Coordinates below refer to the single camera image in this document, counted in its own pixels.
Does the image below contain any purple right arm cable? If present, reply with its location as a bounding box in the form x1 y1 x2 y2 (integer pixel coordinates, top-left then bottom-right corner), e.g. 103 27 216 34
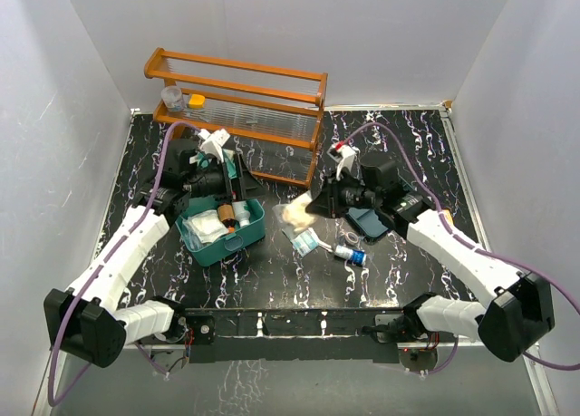
342 121 580 371

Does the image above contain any orange wooden shelf rack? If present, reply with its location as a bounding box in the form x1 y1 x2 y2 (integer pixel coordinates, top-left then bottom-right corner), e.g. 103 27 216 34
144 48 328 188

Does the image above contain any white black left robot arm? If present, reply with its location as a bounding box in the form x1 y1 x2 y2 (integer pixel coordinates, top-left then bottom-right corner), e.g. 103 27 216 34
43 140 265 368

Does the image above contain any white gauze packet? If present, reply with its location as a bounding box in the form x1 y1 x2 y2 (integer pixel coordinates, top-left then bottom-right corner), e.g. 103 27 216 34
183 209 229 244

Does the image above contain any bag of cotton balls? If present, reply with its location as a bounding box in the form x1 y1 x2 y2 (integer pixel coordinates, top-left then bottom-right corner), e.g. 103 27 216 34
273 191 318 240

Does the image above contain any blue white small bottle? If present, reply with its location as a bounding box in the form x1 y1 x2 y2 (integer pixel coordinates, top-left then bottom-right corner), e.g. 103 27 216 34
333 245 366 266

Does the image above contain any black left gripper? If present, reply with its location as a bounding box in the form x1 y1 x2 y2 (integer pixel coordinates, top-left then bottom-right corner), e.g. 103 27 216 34
185 154 270 205

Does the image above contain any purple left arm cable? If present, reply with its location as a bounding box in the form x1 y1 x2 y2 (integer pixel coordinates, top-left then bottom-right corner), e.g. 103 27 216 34
46 121 200 408

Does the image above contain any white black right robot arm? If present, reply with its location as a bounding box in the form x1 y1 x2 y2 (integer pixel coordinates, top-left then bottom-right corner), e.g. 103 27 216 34
305 161 555 362

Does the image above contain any yellow capped small jar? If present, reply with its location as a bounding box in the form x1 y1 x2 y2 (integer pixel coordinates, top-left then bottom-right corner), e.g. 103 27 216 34
187 94 206 112

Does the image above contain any blue face mask packet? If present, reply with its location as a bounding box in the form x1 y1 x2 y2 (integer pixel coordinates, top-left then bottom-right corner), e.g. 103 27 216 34
291 227 319 257

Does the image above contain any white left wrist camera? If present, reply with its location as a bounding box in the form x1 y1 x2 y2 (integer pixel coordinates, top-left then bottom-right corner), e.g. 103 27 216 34
198 129 230 163

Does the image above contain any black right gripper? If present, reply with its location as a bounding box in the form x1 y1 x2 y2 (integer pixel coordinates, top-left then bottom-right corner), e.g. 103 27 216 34
306 169 381 219

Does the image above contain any teal medicine kit box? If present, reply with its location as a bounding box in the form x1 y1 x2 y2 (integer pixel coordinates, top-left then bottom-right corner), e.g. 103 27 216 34
174 150 266 267

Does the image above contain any clear green-banded bottle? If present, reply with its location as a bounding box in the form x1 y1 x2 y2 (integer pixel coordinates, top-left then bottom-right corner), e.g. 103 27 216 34
232 200 251 227

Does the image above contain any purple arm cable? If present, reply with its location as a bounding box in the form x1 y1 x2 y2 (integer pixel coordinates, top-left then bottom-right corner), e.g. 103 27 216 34
342 121 580 371
46 121 200 408

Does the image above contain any clear tape roll bag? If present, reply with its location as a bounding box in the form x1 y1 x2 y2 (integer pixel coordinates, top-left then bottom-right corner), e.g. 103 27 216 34
336 229 361 248

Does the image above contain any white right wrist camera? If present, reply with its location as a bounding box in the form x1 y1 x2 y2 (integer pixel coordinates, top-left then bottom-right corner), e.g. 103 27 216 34
327 141 357 180

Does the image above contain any black metal base bar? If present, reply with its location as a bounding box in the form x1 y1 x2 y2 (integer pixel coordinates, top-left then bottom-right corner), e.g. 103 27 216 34
144 297 450 366

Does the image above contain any dark blue divided tray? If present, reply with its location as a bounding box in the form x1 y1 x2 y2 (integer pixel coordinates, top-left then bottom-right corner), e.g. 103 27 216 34
345 208 389 244

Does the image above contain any brown orange-capped medicine bottle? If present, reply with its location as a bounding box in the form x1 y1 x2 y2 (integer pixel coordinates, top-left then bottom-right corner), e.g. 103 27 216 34
217 203 237 233

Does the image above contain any clear plastic cup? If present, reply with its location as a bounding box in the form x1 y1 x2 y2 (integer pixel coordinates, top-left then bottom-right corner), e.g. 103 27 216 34
161 85 186 112

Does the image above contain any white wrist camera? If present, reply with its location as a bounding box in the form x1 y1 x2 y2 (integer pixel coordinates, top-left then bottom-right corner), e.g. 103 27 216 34
198 129 230 163
327 141 357 180

